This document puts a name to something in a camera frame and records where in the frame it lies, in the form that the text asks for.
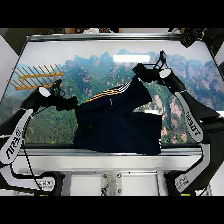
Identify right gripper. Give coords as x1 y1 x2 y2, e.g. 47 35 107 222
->
132 62 158 85

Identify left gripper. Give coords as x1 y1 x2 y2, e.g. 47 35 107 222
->
53 95 80 112

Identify navy trousers with yellow stripes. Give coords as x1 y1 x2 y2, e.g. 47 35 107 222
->
72 75 164 156

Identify heap of clothes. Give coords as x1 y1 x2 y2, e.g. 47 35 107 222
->
179 27 224 56

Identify yellow wooden rack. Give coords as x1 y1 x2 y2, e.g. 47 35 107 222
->
9 63 65 92

